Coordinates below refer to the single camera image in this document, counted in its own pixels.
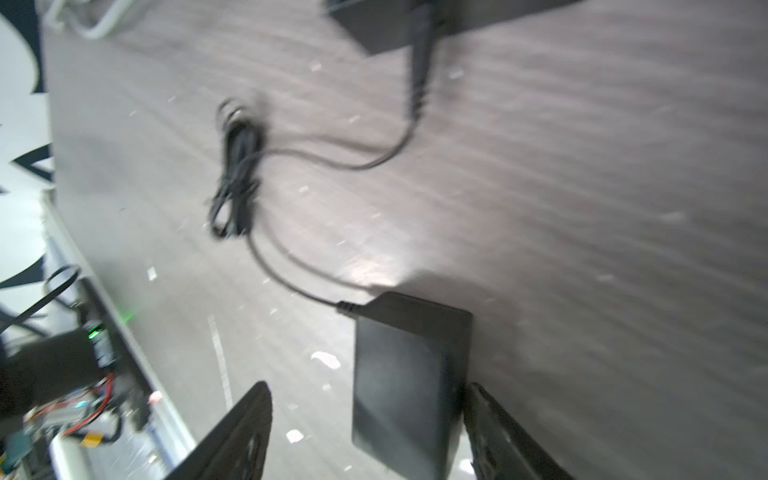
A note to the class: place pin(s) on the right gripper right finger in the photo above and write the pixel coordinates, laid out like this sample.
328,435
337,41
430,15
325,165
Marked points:
501,447

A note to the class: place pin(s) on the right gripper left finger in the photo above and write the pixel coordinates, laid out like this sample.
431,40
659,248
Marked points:
236,447

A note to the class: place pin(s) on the small black adapter with cable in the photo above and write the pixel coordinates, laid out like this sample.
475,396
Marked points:
411,354

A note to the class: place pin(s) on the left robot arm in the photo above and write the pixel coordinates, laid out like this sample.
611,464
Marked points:
48,368

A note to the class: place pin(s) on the front aluminium rail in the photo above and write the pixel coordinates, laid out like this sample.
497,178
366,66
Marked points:
164,428

